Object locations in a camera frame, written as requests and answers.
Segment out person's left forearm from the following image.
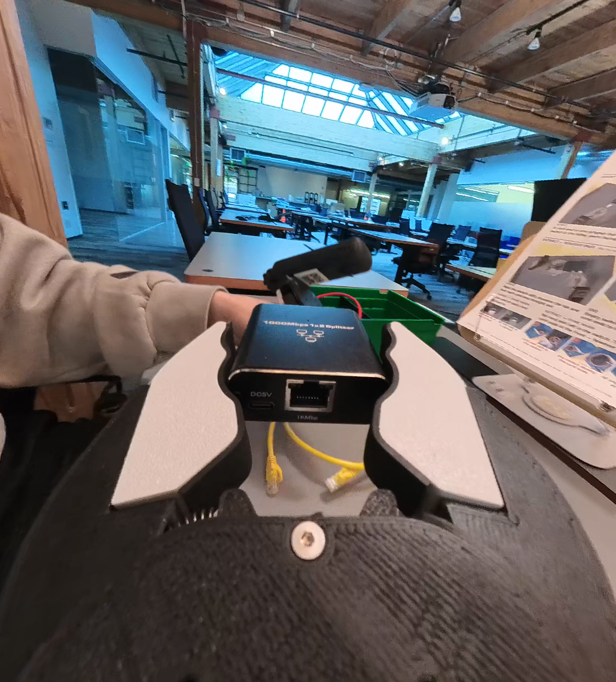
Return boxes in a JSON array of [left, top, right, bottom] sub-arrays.
[[0, 208, 229, 390]]

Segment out printed instruction sheet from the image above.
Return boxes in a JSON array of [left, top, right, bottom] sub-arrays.
[[479, 150, 616, 416]]

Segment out person's left hand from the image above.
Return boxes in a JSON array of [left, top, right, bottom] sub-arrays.
[[210, 290, 271, 333]]

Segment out wooden post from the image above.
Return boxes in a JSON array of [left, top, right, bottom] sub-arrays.
[[0, 0, 69, 246]]

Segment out white ceiling projector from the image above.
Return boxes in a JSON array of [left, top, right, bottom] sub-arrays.
[[409, 91, 458, 123]]

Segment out black office chair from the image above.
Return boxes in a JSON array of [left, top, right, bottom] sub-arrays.
[[164, 179, 207, 262]]

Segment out black monitor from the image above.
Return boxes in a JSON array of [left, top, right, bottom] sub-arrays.
[[532, 178, 588, 222]]

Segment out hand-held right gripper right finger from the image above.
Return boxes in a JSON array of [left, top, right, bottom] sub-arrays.
[[367, 323, 506, 521]]

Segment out green plastic bin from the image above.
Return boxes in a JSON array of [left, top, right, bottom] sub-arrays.
[[308, 286, 447, 352]]

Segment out yellow ethernet cable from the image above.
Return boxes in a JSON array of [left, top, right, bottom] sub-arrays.
[[263, 421, 367, 496]]

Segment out black ethernet splitter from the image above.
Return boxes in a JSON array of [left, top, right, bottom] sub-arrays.
[[226, 306, 388, 424]]

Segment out wooden office desk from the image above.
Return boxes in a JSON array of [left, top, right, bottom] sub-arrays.
[[184, 233, 410, 297]]

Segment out red ethernet cable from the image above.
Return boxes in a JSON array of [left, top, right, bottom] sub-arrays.
[[319, 291, 364, 318]]

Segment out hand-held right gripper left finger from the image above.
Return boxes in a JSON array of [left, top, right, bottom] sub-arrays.
[[111, 323, 253, 510]]

